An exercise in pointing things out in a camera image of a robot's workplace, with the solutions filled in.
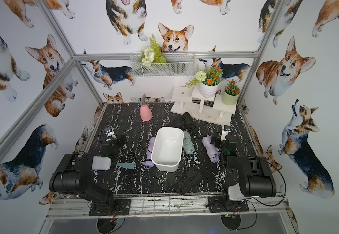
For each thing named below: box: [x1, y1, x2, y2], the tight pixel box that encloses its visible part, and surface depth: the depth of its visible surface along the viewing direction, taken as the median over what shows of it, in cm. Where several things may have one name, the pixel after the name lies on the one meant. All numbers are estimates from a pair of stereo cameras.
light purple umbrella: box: [144, 136, 156, 170], surface depth 90 cm
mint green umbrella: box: [183, 130, 196, 155], surface depth 92 cm
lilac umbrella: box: [202, 135, 221, 164], surface depth 92 cm
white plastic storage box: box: [150, 126, 185, 173], surface depth 91 cm
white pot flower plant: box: [185, 64, 224, 98], surface depth 85 cm
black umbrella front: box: [175, 169, 199, 195], surface depth 79 cm
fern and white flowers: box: [138, 33, 167, 68], surface depth 82 cm
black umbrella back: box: [173, 112, 200, 137], surface depth 106 cm
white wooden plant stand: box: [170, 85, 237, 126], surface depth 112 cm
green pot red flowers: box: [222, 78, 241, 106], surface depth 94 cm
